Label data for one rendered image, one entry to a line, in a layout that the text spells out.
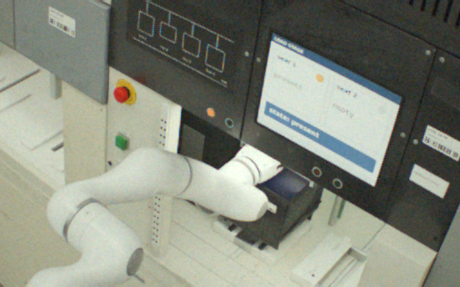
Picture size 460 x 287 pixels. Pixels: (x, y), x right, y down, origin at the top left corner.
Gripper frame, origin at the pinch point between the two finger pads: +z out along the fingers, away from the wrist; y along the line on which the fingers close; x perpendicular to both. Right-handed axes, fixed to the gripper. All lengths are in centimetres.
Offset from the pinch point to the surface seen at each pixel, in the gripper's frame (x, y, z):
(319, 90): 42, 21, -30
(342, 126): 37, 27, -30
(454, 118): 50, 47, -30
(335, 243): -29.5, 19.9, 6.6
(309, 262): -29.4, 18.2, -4.4
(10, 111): -34, -97, -15
